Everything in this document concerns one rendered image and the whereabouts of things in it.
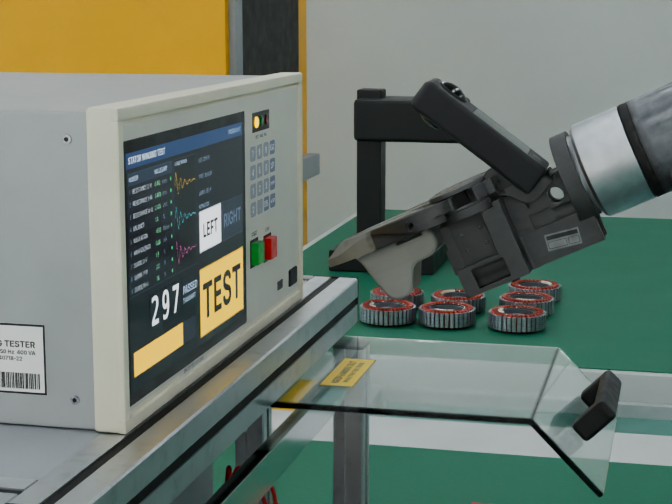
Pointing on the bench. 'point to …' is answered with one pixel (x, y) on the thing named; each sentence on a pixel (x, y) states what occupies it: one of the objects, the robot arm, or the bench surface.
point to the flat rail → (271, 458)
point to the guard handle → (598, 405)
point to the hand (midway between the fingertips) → (340, 248)
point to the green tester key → (257, 252)
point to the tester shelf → (178, 416)
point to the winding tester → (29, 95)
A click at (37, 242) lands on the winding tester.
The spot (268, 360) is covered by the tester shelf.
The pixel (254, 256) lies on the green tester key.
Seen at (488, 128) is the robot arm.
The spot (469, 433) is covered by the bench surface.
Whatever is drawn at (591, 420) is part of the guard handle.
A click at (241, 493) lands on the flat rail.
